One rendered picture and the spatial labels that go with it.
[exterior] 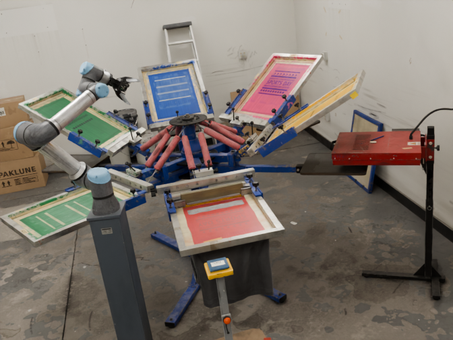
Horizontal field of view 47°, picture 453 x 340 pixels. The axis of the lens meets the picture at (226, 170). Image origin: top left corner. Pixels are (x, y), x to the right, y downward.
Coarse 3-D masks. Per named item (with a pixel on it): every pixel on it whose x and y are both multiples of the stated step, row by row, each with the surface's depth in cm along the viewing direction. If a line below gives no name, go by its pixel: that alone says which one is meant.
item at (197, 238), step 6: (204, 204) 339; (210, 204) 338; (186, 210) 334; (210, 210) 329; (216, 210) 328; (186, 216) 326; (192, 216) 325; (198, 216) 324; (192, 222) 317; (192, 228) 310; (198, 228) 309; (192, 234) 303; (198, 234) 302; (204, 234) 301; (210, 234) 300; (216, 234) 299; (222, 234) 298; (228, 234) 297; (198, 240) 295; (204, 240) 294
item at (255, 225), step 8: (224, 200) 341; (232, 200) 340; (224, 208) 330; (232, 208) 328; (248, 208) 325; (248, 216) 316; (256, 224) 305; (232, 232) 299; (240, 232) 298; (248, 232) 297
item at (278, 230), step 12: (252, 192) 339; (264, 204) 320; (180, 228) 304; (276, 228) 290; (180, 240) 290; (216, 240) 285; (228, 240) 283; (240, 240) 284; (252, 240) 286; (180, 252) 279; (192, 252) 281
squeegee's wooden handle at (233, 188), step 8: (232, 184) 338; (240, 184) 338; (184, 192) 335; (192, 192) 333; (200, 192) 334; (208, 192) 335; (216, 192) 337; (224, 192) 338; (232, 192) 339; (240, 192) 340; (192, 200) 335
